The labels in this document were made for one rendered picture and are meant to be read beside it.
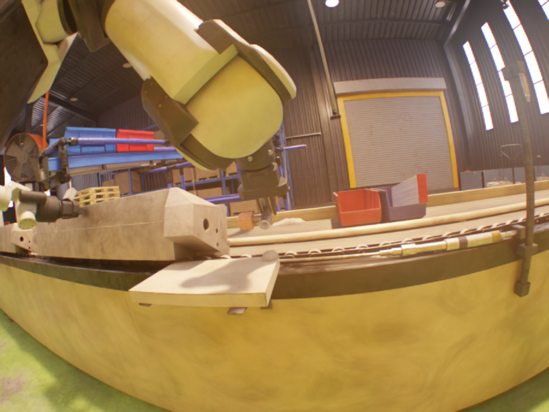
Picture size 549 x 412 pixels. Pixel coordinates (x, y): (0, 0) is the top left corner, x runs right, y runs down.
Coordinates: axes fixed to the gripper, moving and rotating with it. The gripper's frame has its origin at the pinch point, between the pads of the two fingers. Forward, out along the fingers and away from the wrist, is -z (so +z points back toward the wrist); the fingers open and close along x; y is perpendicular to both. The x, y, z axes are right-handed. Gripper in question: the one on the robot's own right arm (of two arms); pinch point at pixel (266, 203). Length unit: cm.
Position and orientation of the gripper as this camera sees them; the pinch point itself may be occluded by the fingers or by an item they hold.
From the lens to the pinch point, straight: 59.4
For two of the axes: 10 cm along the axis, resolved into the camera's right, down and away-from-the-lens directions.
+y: -1.2, 5.1, -8.5
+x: -9.7, 1.1, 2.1
